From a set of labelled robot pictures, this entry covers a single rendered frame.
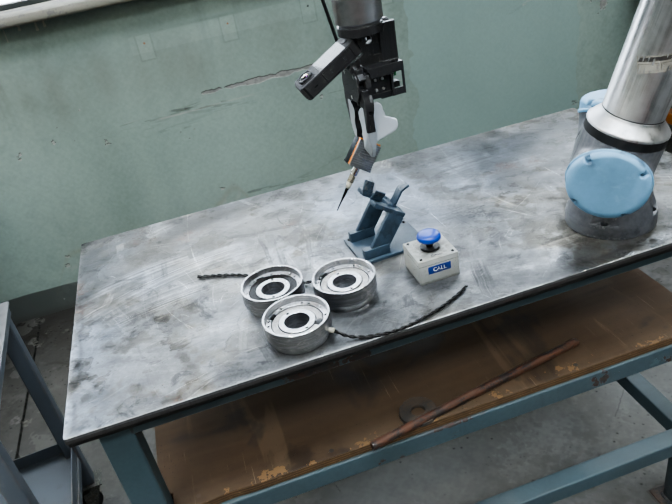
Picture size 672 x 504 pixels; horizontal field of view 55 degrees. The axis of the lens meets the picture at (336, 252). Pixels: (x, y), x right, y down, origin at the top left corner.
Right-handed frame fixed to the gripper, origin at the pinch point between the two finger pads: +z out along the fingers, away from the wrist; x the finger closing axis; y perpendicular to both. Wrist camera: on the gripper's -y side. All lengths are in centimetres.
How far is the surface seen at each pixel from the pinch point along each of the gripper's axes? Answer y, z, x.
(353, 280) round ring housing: -8.9, 17.8, -10.5
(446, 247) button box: 6.8, 15.1, -14.0
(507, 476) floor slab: 26, 100, 1
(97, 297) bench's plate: -51, 20, 14
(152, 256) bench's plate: -40.0, 19.6, 22.7
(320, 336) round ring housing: -18.6, 17.4, -22.1
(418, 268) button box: 0.9, 16.3, -15.4
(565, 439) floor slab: 45, 100, 4
